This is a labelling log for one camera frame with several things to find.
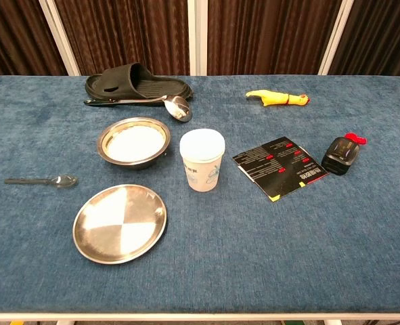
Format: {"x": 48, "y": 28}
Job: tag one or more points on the blue table cloth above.
{"x": 254, "y": 254}

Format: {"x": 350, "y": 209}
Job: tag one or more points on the black rubber slipper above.
{"x": 118, "y": 79}

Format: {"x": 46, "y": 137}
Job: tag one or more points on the stainless steel bowl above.
{"x": 129, "y": 164}

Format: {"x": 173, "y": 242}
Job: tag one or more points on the white paper cup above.
{"x": 201, "y": 171}

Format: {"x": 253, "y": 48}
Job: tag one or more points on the black bottle red cap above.
{"x": 338, "y": 156}

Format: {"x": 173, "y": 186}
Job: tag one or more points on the brown screen panel white frame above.
{"x": 13, "y": 34}
{"x": 125, "y": 34}
{"x": 382, "y": 34}
{"x": 270, "y": 34}

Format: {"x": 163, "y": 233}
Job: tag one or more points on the black printed booklet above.
{"x": 281, "y": 169}

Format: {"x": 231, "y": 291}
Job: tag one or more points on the white powder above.
{"x": 132, "y": 144}

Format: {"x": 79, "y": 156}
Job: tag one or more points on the stainless steel plate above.
{"x": 118, "y": 223}

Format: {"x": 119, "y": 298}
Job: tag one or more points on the small dark plastic spoon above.
{"x": 62, "y": 181}

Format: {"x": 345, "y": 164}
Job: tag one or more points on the yellow rubber chicken toy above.
{"x": 274, "y": 98}

